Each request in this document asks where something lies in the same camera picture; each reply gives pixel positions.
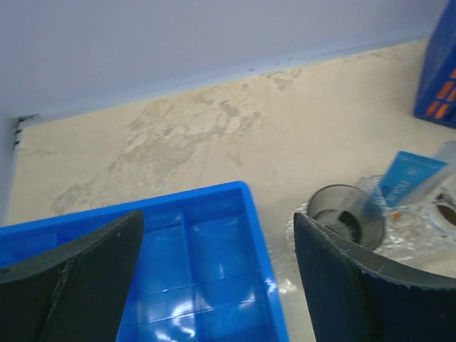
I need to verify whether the blue plastic bin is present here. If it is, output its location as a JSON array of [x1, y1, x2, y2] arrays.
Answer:
[[1, 182, 289, 341]]

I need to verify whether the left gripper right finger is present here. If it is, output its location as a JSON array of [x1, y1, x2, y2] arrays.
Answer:
[[294, 213, 455, 341]]

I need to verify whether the clear textured acrylic tray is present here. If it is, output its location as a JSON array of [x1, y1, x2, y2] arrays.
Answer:
[[284, 202, 308, 257]]

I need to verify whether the dark smoked plastic cup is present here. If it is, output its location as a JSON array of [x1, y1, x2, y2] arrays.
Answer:
[[306, 185, 386, 251]]

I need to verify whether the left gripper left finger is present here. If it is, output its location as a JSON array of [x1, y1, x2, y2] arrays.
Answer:
[[1, 211, 143, 341]]

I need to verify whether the blue shopping basket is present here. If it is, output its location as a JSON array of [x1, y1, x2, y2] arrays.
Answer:
[[413, 1, 455, 128]]

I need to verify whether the white toothpaste tube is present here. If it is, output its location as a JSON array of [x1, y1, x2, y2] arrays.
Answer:
[[399, 140, 455, 206]]

